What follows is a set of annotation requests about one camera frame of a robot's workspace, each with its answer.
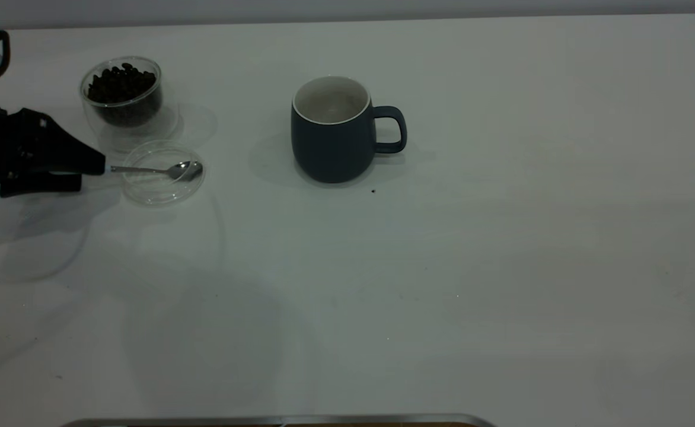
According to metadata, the dark blue-grey ceramic mug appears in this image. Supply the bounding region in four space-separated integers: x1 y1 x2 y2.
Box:
291 75 408 184

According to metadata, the metal spoon pale blue handle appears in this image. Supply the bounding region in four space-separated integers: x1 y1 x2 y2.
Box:
109 161 203 182

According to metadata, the clear double-wall glass cup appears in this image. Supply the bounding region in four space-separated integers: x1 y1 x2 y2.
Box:
80 56 180 153

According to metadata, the silver metal frame bar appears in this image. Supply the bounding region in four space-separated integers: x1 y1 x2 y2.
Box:
60 413 496 427

